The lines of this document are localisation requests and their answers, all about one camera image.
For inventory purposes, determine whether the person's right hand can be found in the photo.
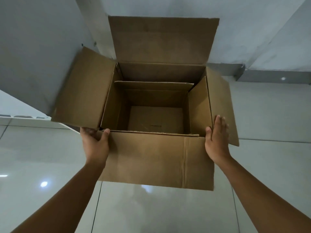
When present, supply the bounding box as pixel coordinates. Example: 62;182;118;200
205;115;232;167

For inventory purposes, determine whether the person's left forearm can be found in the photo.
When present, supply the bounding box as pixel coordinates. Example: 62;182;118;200
10;161;105;233

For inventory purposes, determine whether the brown cardboard box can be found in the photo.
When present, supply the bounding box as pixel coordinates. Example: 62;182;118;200
51;16;240;191

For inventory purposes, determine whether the person's left hand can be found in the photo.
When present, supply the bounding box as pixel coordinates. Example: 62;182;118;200
80;127;110;165

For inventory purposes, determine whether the person's right forearm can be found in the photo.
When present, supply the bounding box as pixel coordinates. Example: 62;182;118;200
215;156;311;233

